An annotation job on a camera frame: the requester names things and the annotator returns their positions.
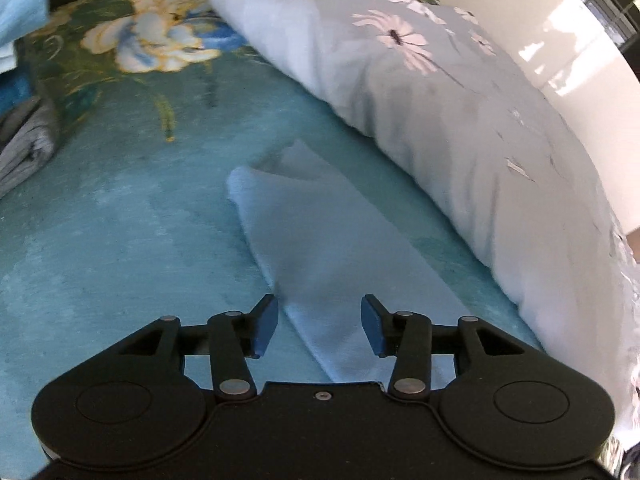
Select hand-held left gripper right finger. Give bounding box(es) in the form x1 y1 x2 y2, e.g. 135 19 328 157
361 294 527 402

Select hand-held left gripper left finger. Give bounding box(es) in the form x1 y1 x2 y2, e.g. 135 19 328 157
114 293 279 401

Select light blue cloth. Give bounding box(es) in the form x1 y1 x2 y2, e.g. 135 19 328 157
226 139 471 392

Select teal floral bed sheet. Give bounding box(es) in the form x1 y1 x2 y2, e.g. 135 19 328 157
0 0 546 480

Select white floral pillow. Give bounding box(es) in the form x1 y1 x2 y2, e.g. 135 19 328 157
206 0 640 448

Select grey folded garment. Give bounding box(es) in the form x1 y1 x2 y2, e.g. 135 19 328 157
0 97 58 200

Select pale blue folded garment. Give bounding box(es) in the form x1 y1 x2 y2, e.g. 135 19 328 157
0 0 51 73

